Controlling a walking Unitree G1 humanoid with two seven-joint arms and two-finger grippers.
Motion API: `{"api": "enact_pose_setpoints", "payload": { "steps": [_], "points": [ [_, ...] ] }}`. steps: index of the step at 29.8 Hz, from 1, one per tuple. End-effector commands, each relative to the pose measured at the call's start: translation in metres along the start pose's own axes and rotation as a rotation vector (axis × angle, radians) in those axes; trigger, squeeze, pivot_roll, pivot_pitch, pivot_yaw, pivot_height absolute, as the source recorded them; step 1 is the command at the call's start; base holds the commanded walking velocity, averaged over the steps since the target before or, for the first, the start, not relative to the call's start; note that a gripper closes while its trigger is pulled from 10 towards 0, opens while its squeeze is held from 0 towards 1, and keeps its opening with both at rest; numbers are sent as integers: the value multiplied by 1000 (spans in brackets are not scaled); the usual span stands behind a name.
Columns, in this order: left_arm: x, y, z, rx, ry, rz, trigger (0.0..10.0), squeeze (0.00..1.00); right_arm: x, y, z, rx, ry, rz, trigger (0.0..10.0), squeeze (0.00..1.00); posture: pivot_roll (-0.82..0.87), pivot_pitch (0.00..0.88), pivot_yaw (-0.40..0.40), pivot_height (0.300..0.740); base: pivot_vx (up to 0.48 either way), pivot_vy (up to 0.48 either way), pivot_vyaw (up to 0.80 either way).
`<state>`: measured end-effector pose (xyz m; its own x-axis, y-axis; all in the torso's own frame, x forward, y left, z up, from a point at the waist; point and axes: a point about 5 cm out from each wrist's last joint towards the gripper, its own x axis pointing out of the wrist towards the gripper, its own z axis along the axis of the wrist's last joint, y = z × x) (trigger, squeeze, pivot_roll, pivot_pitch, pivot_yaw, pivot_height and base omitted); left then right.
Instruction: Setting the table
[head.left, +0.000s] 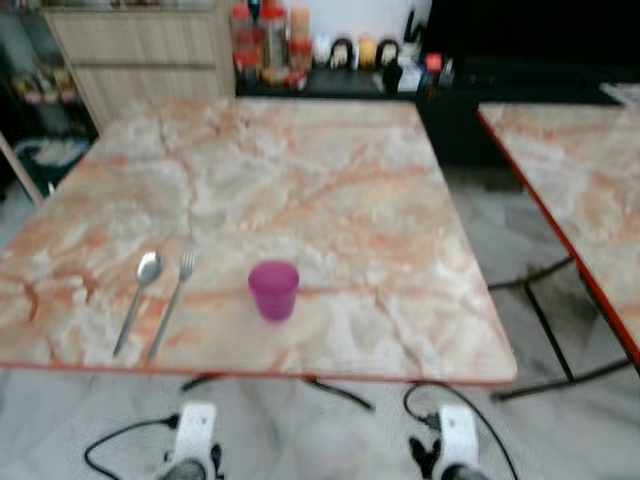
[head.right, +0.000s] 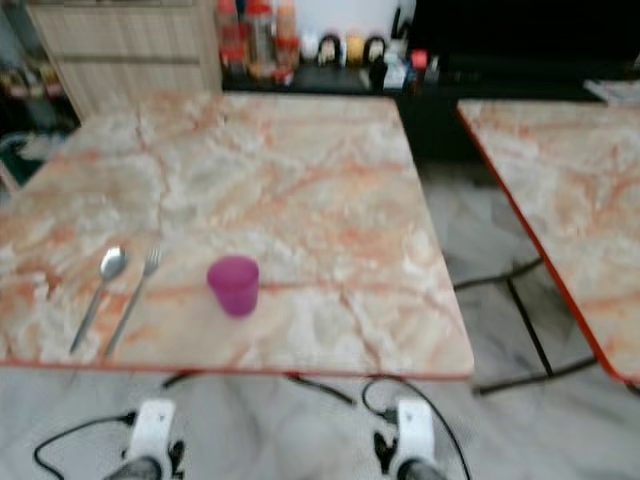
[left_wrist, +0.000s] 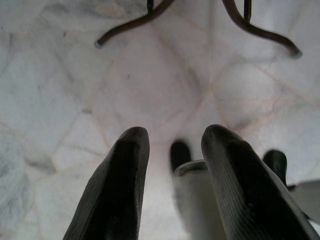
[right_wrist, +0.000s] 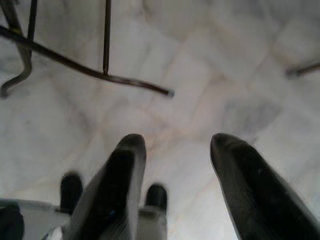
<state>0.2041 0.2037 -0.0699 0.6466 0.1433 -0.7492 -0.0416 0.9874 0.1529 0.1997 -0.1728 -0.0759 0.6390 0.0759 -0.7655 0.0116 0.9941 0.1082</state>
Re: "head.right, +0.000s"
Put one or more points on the small yellow jar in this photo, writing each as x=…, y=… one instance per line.
x=354, y=49

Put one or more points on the black television screen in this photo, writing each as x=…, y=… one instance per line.
x=520, y=25

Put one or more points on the red-lidded plastic jar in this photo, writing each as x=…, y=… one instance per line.
x=287, y=40
x=230, y=42

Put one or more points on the pale wooden stick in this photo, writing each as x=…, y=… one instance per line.
x=8, y=178

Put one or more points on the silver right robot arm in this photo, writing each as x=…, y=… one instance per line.
x=422, y=472

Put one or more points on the dark shelf with jars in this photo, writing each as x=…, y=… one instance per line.
x=25, y=80

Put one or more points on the green plastic basket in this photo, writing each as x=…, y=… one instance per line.
x=28, y=150

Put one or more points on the small red-capped bottle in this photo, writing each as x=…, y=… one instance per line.
x=419, y=68

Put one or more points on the silver metal fork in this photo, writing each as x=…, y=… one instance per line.
x=130, y=305

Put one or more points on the silver metal spoon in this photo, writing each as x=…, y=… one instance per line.
x=113, y=262

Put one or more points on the white paper packet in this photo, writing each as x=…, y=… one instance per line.
x=615, y=92

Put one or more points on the small white mug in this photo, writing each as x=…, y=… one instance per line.
x=309, y=47

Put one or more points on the black folding table frame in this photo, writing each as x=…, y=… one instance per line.
x=320, y=388
x=525, y=325

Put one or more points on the light wooden drawer cabinet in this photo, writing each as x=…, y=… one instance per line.
x=130, y=50

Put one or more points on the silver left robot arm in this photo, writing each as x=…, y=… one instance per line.
x=140, y=470

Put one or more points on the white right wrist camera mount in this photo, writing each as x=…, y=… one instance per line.
x=415, y=430

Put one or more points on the tall red-capped bottle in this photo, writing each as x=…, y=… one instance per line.
x=260, y=38

